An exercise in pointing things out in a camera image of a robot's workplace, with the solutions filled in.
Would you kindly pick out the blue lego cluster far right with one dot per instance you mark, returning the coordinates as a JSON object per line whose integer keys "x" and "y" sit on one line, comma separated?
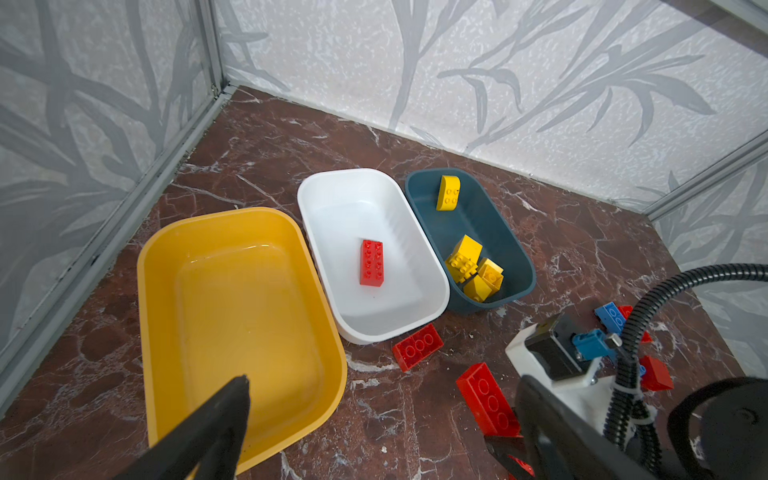
{"x": 611, "y": 318}

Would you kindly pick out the red lego brick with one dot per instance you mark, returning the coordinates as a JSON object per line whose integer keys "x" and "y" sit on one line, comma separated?
{"x": 417, "y": 347}
{"x": 371, "y": 263}
{"x": 487, "y": 403}
{"x": 519, "y": 470}

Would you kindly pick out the red lego far right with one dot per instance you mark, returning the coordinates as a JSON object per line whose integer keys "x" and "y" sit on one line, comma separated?
{"x": 655, "y": 376}

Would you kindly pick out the teal plastic bin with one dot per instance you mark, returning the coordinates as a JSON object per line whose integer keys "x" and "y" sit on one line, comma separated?
{"x": 475, "y": 216}

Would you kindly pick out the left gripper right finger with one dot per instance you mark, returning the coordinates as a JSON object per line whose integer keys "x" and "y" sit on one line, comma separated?
{"x": 560, "y": 445}

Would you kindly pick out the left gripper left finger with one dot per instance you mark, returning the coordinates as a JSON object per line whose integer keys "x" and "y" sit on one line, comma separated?
{"x": 206, "y": 445}

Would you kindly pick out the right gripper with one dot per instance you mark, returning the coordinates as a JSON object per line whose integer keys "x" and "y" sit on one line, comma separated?
{"x": 718, "y": 432}

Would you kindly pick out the white plastic bin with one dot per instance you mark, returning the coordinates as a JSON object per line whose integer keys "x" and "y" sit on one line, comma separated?
{"x": 342, "y": 208}

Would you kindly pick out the yellow plastic bin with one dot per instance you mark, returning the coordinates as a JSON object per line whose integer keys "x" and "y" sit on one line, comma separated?
{"x": 231, "y": 294}

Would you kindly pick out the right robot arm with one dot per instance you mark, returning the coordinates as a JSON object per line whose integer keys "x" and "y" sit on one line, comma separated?
{"x": 638, "y": 418}

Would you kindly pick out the small yellow lego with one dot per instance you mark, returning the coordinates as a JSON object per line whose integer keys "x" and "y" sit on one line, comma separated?
{"x": 477, "y": 289}
{"x": 491, "y": 274}

